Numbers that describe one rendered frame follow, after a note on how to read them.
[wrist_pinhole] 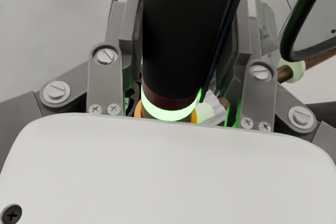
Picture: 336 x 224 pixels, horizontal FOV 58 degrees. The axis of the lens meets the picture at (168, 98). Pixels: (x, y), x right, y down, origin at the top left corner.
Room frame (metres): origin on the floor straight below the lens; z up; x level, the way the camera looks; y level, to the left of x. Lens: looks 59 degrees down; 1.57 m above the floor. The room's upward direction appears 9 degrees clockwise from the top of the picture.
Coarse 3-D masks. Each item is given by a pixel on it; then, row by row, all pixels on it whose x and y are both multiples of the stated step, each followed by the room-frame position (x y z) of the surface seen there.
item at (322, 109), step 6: (324, 102) 0.18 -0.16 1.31; (330, 102) 0.18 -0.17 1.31; (312, 108) 0.17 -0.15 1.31; (318, 108) 0.17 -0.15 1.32; (324, 108) 0.16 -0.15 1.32; (330, 108) 0.16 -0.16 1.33; (318, 114) 0.15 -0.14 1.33; (324, 114) 0.15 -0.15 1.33; (330, 114) 0.15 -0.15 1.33; (318, 120) 0.14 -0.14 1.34; (324, 120) 0.14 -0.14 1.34; (330, 120) 0.14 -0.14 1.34
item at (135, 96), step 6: (138, 78) 0.23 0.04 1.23; (138, 84) 0.21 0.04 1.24; (126, 90) 0.21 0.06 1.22; (132, 90) 0.21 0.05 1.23; (138, 90) 0.20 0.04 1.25; (126, 96) 0.21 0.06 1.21; (132, 96) 0.20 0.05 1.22; (138, 96) 0.19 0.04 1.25; (132, 102) 0.19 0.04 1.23; (132, 108) 0.17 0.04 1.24; (126, 114) 0.18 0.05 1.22; (132, 114) 0.17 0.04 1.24
